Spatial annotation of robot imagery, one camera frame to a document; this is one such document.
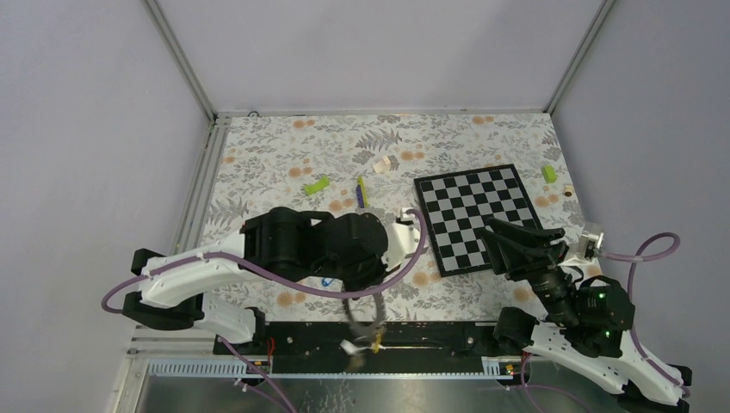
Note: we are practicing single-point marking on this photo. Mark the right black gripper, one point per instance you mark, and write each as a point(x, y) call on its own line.
point(508, 255)

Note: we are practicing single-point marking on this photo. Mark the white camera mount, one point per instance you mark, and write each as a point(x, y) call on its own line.
point(585, 251)
point(407, 240)

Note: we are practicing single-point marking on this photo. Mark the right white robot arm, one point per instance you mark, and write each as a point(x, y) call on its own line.
point(589, 327)

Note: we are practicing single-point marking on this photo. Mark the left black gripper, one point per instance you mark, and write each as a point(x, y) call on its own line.
point(377, 275)

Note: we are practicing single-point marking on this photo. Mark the white slotted cable duct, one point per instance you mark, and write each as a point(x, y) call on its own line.
point(380, 366)

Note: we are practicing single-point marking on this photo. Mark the small keys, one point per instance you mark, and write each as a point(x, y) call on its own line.
point(351, 348)

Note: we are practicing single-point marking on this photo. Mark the green curved block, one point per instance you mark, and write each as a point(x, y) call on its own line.
point(316, 187)

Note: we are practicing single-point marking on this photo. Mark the yellow headed key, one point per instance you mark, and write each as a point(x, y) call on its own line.
point(376, 343)

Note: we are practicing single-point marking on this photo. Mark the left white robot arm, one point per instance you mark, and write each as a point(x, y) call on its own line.
point(175, 292)

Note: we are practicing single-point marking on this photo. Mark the black white chessboard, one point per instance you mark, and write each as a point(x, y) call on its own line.
point(458, 203)

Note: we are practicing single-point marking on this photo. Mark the small green block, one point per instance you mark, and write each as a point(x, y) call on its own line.
point(549, 174)

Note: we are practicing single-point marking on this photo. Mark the small beige wooden block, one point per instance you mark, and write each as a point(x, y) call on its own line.
point(382, 166)

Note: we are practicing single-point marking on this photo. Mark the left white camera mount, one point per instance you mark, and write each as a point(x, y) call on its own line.
point(407, 240)

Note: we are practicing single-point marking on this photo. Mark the purple yellow toy brick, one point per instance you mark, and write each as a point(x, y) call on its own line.
point(361, 193)

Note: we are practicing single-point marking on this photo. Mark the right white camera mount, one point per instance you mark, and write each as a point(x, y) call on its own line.
point(585, 251)

